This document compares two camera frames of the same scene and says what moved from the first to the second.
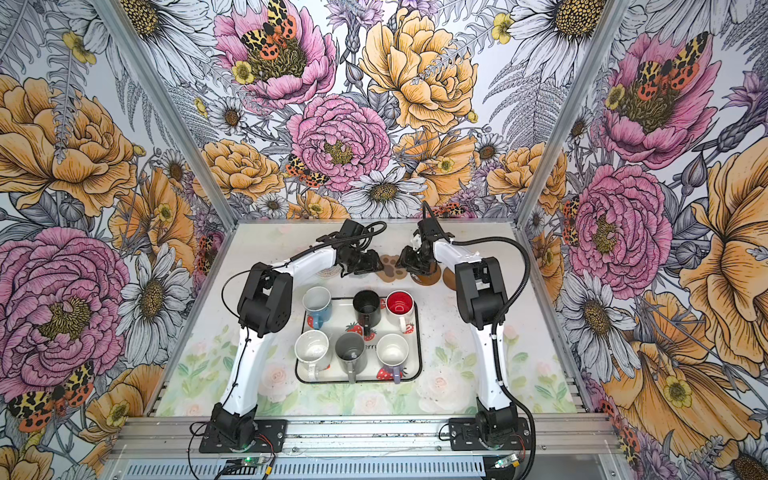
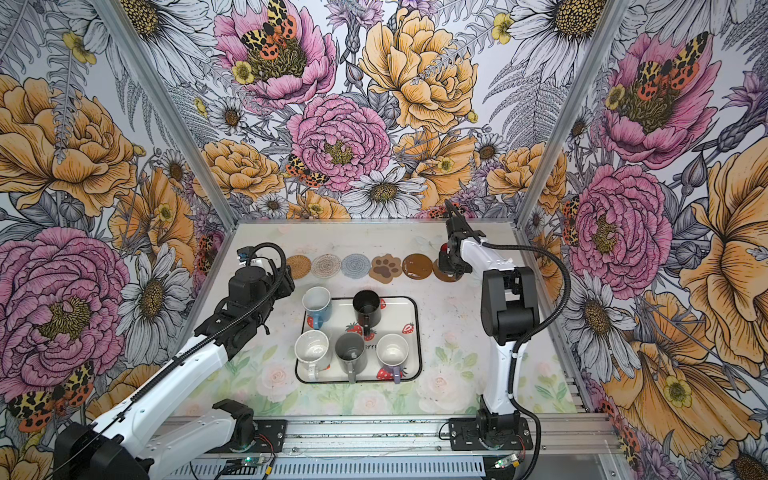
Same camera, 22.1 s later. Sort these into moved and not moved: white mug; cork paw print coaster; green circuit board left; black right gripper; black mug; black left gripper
Moved: black left gripper; black right gripper
Not moved: green circuit board left; white mug; cork paw print coaster; black mug
